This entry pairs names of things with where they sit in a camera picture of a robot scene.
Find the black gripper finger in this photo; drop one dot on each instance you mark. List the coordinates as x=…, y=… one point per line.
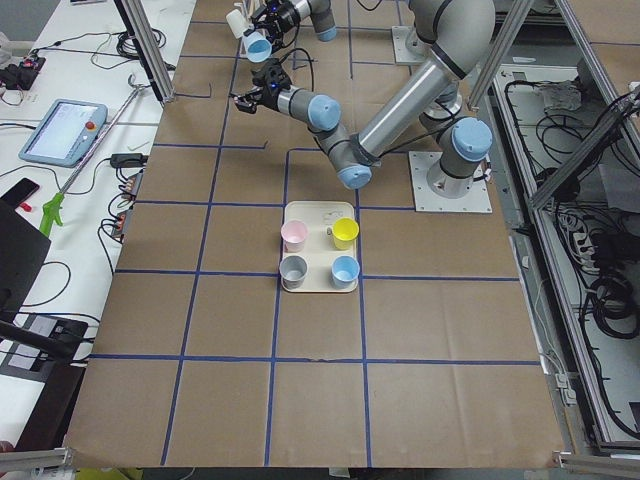
x=245, y=105

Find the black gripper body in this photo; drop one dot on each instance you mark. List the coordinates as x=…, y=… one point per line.
x=283, y=16
x=266, y=98

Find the light blue cup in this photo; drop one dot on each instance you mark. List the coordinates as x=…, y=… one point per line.
x=345, y=271
x=257, y=48

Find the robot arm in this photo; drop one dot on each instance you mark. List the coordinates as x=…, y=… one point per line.
x=455, y=33
x=320, y=13

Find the pink cup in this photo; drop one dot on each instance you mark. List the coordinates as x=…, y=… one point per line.
x=294, y=234

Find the yellow cup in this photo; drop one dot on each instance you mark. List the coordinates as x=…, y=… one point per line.
x=344, y=233

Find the grey cup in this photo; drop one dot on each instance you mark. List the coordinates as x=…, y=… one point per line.
x=293, y=270

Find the light blue cup front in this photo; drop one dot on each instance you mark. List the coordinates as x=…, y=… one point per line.
x=345, y=271

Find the black power adapter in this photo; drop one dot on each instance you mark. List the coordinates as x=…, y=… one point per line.
x=128, y=160

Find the cream bunny tray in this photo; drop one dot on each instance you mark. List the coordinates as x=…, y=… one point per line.
x=319, y=250

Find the blue teach pendant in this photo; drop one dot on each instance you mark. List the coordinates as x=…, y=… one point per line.
x=65, y=134

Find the metal reacher grabber tool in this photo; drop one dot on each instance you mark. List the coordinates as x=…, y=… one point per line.
x=51, y=209

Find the black smartphone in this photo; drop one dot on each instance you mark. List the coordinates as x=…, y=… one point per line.
x=20, y=192

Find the white wire cup rack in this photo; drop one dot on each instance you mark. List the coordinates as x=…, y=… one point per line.
x=241, y=6

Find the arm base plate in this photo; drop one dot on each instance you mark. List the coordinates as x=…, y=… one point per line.
x=409, y=50
x=436, y=192

